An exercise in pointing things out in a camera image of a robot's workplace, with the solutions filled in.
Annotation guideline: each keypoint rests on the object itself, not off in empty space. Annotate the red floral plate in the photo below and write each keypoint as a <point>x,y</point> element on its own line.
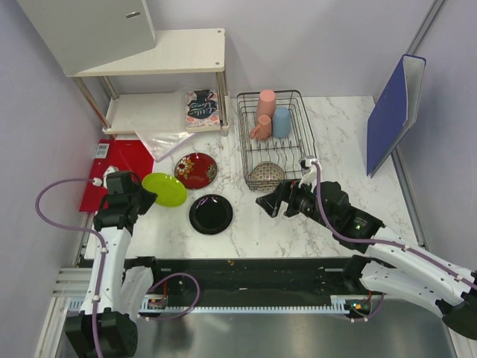
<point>196,170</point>

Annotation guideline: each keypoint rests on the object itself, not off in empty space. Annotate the blue binder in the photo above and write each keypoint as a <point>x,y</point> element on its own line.
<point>395,112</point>

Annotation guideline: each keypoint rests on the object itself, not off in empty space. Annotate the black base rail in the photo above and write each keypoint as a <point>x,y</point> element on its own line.
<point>275,281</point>

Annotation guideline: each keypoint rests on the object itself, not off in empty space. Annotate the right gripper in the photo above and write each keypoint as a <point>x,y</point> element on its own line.
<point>288,192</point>

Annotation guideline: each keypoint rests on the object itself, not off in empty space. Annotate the patterned bowl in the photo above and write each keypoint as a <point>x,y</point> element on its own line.
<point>267,171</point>

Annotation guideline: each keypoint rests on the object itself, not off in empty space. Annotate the green plate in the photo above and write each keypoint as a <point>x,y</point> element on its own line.
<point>170,191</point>

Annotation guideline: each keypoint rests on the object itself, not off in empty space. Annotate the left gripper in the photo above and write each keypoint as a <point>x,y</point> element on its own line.
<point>149,199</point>

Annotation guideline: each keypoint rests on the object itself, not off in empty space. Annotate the grey cabinet door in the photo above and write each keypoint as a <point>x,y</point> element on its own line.
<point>84,34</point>

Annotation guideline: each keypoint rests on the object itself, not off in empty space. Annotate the pink mug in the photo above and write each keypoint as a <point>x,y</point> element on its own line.
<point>263,128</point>

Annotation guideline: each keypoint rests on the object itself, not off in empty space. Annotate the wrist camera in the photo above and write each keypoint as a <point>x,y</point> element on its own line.
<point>118,182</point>
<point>312,168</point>

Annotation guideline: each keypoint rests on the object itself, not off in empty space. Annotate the black wire dish rack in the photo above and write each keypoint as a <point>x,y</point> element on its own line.
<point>285,152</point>

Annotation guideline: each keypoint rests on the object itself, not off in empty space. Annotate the red folder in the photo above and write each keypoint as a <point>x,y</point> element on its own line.
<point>125,155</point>

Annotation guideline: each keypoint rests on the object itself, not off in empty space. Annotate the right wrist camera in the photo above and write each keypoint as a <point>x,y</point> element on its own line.
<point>312,168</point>

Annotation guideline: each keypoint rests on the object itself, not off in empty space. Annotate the clear plastic bag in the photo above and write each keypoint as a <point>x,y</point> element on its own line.
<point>162,144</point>

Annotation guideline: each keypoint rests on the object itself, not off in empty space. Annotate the white two-tier shelf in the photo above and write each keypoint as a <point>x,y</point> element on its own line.
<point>177,52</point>

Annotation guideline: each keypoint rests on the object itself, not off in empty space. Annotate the blue cup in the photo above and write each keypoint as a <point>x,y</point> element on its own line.
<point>281,122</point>

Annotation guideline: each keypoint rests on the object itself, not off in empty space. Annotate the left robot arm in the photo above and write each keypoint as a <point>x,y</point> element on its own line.
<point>106,323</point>

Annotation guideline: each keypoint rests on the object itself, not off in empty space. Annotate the tall pink cup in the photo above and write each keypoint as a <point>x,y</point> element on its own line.
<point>266,103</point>

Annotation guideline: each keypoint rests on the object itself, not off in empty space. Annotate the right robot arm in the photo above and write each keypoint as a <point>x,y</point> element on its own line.
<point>385,262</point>

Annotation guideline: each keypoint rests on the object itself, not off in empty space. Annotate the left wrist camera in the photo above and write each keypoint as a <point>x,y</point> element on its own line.
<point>118,182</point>

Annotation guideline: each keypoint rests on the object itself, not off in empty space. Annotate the black plate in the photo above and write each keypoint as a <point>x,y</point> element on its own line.
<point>211,214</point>

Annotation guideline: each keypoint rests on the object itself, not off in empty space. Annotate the white cable duct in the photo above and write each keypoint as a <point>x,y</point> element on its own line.
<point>336,306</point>

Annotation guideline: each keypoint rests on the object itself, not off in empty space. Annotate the book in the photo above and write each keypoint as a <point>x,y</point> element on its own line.
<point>202,111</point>

